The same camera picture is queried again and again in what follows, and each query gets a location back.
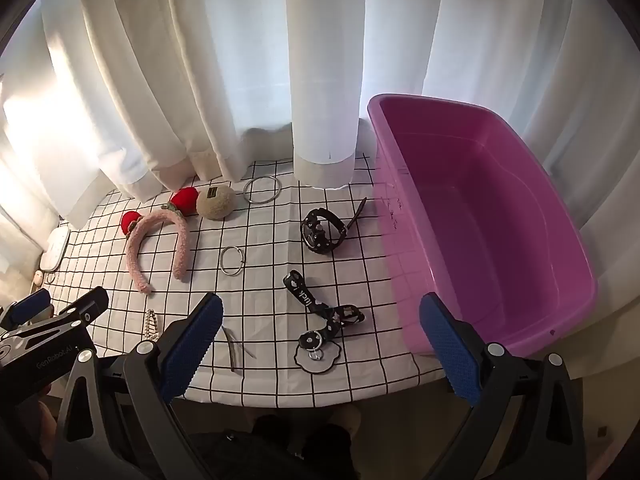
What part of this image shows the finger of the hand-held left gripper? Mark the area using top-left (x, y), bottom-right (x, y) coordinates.
top-left (0, 287), bottom-right (53, 331)
top-left (47, 286), bottom-right (110, 331)

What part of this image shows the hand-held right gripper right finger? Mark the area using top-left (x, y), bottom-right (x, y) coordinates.
top-left (419, 292), bottom-right (586, 480)

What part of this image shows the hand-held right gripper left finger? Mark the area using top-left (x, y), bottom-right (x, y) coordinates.
top-left (52, 292), bottom-right (226, 480)

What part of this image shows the purple plastic basin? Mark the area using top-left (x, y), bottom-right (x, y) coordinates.
top-left (367, 94), bottom-right (598, 358)

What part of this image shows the large silver bangle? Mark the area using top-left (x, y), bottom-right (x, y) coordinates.
top-left (243, 176), bottom-right (282, 206)

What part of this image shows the white rounded device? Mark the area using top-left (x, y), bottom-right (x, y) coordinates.
top-left (40, 225), bottom-right (71, 272)

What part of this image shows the small silver bangle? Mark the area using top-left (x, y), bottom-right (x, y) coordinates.
top-left (220, 245), bottom-right (247, 277)

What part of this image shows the pink fuzzy strawberry headband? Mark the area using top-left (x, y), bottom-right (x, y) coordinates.
top-left (120, 187), bottom-right (200, 295)

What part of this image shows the black wristwatch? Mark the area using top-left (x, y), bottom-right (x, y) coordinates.
top-left (300, 197), bottom-right (368, 255)

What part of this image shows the white curtain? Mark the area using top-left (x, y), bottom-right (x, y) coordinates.
top-left (0, 0), bottom-right (640, 321)

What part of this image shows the black strap keychain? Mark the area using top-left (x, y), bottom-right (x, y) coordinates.
top-left (283, 270), bottom-right (366, 376)

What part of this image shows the beige plush pouch keychain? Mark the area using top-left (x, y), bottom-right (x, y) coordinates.
top-left (196, 185), bottom-right (237, 221)

